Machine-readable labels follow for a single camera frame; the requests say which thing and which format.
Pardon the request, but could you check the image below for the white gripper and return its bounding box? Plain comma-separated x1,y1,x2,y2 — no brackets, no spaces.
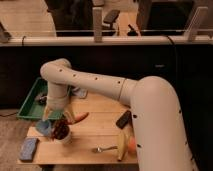
42,82,69,121

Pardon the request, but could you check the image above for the yellow banana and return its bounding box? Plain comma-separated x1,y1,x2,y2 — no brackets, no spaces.
117,132,127,161

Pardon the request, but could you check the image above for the blue plastic cup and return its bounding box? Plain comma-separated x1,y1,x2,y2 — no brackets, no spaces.
36,120,52,136

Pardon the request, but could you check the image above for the white horizontal rail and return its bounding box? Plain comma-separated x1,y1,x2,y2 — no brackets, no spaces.
0,35,213,47

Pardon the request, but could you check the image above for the metal spoon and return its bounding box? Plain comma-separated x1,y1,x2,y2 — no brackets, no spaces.
91,146,117,153

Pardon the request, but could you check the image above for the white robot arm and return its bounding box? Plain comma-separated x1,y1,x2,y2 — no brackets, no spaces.
40,58,199,171

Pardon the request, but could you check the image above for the grey cloth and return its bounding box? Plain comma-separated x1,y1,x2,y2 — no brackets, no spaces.
71,87,88,99

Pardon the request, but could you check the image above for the wooden table board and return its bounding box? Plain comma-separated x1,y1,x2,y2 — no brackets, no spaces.
17,79,151,166

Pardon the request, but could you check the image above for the red chili pepper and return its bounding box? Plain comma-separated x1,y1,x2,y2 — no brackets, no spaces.
68,112,89,125

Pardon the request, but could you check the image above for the white paper cup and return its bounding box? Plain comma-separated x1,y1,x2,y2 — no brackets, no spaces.
54,131,72,144

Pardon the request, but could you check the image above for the orange fruit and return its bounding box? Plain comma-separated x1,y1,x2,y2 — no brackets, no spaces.
128,137,136,154

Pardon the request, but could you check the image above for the dark red grape bunch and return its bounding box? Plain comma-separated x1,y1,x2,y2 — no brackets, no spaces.
51,119,69,140

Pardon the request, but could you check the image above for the dark object in tray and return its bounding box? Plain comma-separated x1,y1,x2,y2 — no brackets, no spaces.
35,95,47,105

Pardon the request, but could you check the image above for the black rectangular block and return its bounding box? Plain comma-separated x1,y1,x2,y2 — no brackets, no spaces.
116,110,131,129

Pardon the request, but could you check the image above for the green plastic tray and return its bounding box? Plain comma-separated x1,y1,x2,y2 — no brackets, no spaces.
16,77,65,121

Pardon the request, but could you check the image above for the blue sponge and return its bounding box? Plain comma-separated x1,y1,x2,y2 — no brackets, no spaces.
19,138,39,161

